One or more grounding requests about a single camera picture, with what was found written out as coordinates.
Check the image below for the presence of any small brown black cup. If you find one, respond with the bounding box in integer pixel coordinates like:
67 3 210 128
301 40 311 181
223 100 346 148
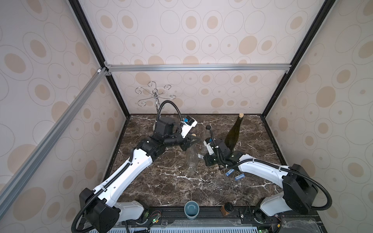
220 203 234 216

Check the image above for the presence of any clear bottle black cap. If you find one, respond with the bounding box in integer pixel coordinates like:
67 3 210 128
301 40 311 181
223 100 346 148
203 125 211 140

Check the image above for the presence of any tall clear corked bottle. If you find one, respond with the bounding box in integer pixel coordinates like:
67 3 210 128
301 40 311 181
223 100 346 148
186 134 199 177

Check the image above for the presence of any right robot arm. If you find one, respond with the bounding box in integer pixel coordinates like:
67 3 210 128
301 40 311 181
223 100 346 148
204 136 333 218

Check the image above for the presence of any chrome glass holder stand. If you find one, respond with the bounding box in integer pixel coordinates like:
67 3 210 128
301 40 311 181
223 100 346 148
135 81 176 112

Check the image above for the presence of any horizontal aluminium rail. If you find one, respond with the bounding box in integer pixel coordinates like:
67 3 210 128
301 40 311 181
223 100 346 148
107 63 291 72

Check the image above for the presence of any dark green wine bottle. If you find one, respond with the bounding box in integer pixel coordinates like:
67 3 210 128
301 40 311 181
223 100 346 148
224 113 244 151

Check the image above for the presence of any blue peeled label strip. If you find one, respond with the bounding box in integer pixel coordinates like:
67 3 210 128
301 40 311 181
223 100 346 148
235 174 245 181

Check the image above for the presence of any left diagonal aluminium rail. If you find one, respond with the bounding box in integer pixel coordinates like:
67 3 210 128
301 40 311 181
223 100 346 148
1 67 108 218

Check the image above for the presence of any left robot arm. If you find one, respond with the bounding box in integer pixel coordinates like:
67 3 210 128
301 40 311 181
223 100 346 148
71 100 199 233

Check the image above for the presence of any blue grey ceramic cup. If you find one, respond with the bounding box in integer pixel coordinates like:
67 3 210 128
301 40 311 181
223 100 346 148
184 201 200 220

